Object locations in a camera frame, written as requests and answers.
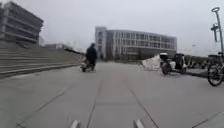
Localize wide grey stone steps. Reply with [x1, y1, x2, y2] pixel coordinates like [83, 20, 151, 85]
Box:
[0, 41, 86, 79]

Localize large pale multistorey building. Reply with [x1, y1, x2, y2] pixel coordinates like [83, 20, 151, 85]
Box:
[94, 26, 178, 62]

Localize grey concrete slab pavement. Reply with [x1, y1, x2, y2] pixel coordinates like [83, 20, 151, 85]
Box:
[0, 61, 224, 128]

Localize robot's own part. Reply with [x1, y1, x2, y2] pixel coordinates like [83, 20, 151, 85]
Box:
[69, 119, 81, 128]
[133, 118, 146, 128]

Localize pole with ring top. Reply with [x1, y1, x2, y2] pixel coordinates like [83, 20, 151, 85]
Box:
[210, 6, 224, 56]

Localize parked tricycle vehicle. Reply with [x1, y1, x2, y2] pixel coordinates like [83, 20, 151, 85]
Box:
[158, 52, 188, 76]

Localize person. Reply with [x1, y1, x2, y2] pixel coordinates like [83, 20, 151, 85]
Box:
[85, 42, 99, 72]

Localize grey layered building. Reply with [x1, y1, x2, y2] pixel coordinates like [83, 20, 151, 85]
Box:
[0, 0, 45, 46]

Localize bicycle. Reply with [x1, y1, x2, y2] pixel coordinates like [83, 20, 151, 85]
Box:
[206, 53, 224, 88]

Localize small vehicle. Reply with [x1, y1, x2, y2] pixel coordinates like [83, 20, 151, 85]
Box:
[79, 58, 89, 73]

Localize white heap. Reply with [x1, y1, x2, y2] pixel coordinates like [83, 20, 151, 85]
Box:
[141, 54, 163, 72]

